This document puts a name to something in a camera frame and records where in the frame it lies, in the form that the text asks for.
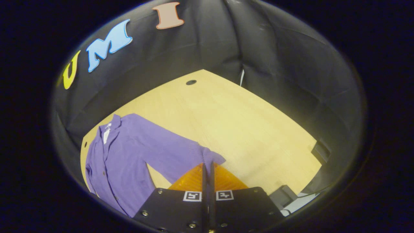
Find dark grey block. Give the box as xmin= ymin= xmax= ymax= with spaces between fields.
xmin=269 ymin=185 xmax=297 ymax=208
xmin=311 ymin=139 xmax=332 ymax=164

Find white sheet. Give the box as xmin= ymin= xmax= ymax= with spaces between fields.
xmin=280 ymin=192 xmax=320 ymax=216

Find purple knit cardigan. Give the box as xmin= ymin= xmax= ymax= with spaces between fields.
xmin=85 ymin=113 xmax=226 ymax=218

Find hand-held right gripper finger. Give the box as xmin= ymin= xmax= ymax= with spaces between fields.
xmin=209 ymin=162 xmax=285 ymax=233
xmin=134 ymin=162 xmax=210 ymax=233

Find black backdrop cloth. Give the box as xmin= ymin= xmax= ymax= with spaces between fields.
xmin=52 ymin=0 xmax=366 ymax=207

